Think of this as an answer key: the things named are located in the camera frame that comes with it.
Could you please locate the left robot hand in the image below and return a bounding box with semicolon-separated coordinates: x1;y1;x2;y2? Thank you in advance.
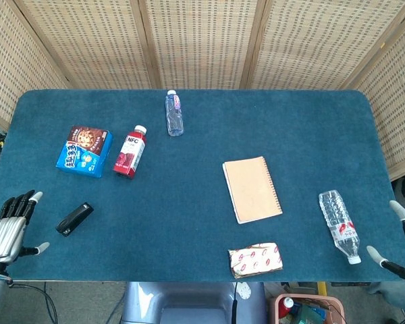
0;190;51;265

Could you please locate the black stapler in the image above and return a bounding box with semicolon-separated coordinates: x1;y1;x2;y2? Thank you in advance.
55;202;95;238

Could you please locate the blue chocolate chip cookie box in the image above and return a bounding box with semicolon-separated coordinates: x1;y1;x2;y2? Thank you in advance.
55;125;114;179

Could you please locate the tan spiral notebook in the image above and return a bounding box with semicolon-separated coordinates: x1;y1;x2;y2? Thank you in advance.
222;156;284;225

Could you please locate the large clear water bottle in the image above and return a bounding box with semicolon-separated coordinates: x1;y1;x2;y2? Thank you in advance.
318;189;362;265

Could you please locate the pink plastic basket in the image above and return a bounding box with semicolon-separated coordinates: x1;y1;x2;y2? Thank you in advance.
269;293;346;324

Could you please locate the red bottle in basket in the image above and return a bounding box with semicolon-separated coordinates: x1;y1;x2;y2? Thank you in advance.
278;297;295;319

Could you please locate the gold red snack packet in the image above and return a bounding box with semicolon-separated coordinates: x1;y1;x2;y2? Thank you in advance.
227;242;284;279

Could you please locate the red NFC juice bottle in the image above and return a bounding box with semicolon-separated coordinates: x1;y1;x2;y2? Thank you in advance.
113;125;148;180

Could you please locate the grey robot torso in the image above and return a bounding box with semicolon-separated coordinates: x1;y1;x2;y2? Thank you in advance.
120;281;268;324

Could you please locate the blue table cloth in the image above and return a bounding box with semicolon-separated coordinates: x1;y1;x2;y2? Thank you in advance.
0;88;405;283

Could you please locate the small clear water bottle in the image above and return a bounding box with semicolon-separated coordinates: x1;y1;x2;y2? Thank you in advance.
165;89;184;138

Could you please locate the woven bamboo folding screen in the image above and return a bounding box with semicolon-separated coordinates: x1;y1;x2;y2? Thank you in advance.
0;0;405;182

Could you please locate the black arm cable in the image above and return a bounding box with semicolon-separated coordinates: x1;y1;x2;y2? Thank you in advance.
6;281;59;324

